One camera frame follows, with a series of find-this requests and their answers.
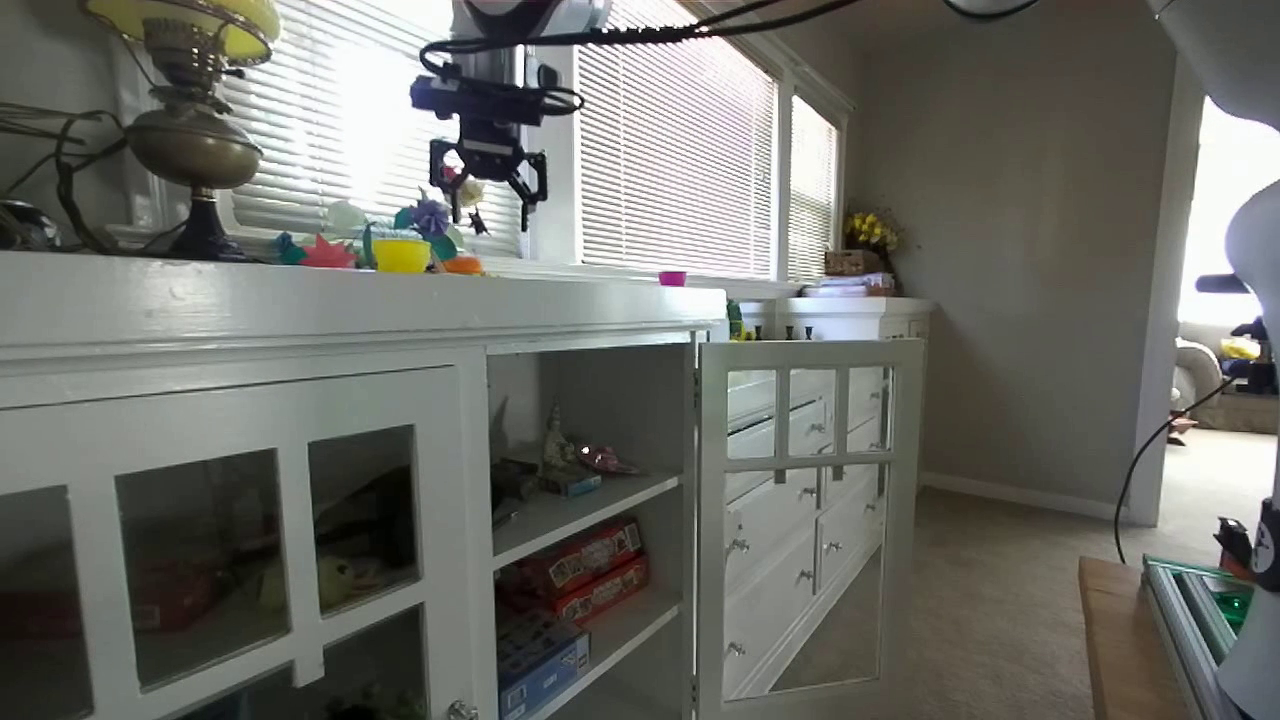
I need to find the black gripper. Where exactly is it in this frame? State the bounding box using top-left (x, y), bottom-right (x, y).
top-left (423, 114), bottom-right (558, 237)

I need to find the small yellow bowl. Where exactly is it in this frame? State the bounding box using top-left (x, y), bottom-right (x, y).
top-left (370, 229), bottom-right (441, 280)

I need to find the green flat object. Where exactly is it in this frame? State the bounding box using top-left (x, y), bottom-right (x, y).
top-left (1140, 552), bottom-right (1263, 720)

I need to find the colourful toy figure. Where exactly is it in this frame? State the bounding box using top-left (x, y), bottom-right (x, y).
top-left (391, 173), bottom-right (493, 272)

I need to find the small pink toy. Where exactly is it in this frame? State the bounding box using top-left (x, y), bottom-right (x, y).
top-left (301, 231), bottom-right (359, 272)

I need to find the bird-shaped shelf figure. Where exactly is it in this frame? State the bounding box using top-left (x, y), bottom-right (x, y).
top-left (535, 422), bottom-right (639, 489)

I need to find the brass lamp with yellow shade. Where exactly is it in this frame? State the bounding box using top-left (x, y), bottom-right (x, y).
top-left (82, 0), bottom-right (287, 264)

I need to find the narrow white window blind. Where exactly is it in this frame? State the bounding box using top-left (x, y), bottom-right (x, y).
top-left (784, 94), bottom-right (846, 284)

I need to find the white cabinet with shelves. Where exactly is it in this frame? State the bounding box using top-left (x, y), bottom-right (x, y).
top-left (0, 247), bottom-right (732, 720)

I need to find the yellow flower bouquet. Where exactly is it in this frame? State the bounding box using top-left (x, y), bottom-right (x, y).
top-left (840, 208), bottom-right (900, 259)

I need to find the red board game box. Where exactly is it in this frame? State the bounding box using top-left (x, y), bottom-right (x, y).
top-left (508, 517), bottom-right (650, 601)
top-left (544, 552), bottom-right (655, 632)

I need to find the white glass-pane cabinet door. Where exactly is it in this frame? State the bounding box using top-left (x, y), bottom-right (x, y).
top-left (694, 334), bottom-right (927, 720)

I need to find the blue board game box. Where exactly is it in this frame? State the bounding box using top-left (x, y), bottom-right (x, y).
top-left (493, 617), bottom-right (598, 720)

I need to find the wooden table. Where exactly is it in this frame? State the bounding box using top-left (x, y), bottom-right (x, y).
top-left (1075, 552), bottom-right (1203, 720)

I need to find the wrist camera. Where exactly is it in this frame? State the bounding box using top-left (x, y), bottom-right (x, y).
top-left (410, 68), bottom-right (554, 130)

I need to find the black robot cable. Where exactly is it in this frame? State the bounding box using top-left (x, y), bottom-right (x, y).
top-left (417, 0), bottom-right (865, 122)

